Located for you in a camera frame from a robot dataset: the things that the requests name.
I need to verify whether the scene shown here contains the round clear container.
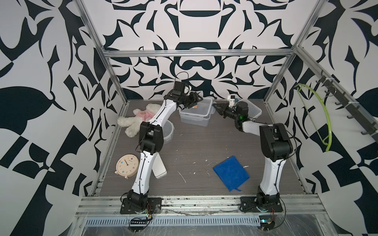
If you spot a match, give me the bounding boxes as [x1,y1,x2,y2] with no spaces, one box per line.
[162,121,175,145]

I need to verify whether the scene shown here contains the white rectangular box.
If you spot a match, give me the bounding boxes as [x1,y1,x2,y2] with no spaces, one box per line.
[152,153,167,179]

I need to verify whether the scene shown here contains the black wall hook rack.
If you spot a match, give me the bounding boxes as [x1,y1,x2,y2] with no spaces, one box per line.
[317,70,378,143]

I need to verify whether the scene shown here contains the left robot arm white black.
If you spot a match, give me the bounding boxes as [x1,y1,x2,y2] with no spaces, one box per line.
[127,81,203,211]

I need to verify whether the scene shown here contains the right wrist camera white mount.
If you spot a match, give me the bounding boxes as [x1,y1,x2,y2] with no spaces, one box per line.
[227,95,238,109]

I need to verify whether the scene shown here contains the blue cleaning cloth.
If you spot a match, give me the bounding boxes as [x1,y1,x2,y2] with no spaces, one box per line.
[213,156,250,192]

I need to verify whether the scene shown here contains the clear rectangular lunch box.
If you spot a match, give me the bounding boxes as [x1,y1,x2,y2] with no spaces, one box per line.
[179,98,215,127]
[238,99,262,119]

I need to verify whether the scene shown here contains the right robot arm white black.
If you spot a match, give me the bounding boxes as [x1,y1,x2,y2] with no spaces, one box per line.
[212,99,293,205]

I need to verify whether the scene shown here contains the green clothes hanger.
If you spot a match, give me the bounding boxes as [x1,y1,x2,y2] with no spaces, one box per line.
[294,83,333,152]

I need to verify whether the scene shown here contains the aluminium frame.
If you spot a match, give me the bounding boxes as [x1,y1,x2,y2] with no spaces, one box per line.
[79,1,378,236]

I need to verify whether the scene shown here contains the pink round alarm clock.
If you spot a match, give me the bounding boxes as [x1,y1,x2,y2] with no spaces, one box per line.
[115,154,139,179]

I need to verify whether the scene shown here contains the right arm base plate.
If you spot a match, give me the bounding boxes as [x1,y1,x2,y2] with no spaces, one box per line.
[239,194,284,213]

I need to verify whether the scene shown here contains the white teddy bear pink shirt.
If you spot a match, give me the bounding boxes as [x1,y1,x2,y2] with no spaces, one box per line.
[117,103,161,138]

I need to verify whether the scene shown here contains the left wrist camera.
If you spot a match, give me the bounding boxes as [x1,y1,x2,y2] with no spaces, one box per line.
[184,85,192,94]

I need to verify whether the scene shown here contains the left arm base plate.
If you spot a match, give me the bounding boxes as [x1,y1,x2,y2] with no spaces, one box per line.
[120,198,162,214]

